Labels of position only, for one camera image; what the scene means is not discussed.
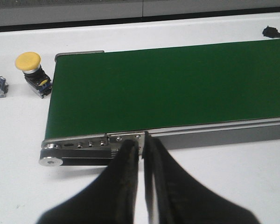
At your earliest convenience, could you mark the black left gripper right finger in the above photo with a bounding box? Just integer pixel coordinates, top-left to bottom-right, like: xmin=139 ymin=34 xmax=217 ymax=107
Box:
xmin=142 ymin=134 xmax=259 ymax=224

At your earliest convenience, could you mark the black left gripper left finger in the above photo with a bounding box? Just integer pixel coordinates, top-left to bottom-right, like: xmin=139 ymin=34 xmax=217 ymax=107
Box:
xmin=38 ymin=140 xmax=139 ymax=224

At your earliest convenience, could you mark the green conveyor belt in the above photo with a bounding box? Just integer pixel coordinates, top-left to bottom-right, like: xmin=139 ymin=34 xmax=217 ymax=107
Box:
xmin=45 ymin=39 xmax=280 ymax=139

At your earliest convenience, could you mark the grey granite counter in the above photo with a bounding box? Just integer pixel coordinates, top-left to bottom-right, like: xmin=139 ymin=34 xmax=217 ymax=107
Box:
xmin=0 ymin=0 xmax=280 ymax=26

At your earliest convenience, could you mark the aluminium conveyor frame rail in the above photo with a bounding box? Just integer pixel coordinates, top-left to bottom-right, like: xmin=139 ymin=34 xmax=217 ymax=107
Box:
xmin=39 ymin=52 xmax=280 ymax=166

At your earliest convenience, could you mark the black cable connector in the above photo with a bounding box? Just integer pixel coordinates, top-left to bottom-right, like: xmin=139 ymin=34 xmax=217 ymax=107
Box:
xmin=262 ymin=26 xmax=280 ymax=38

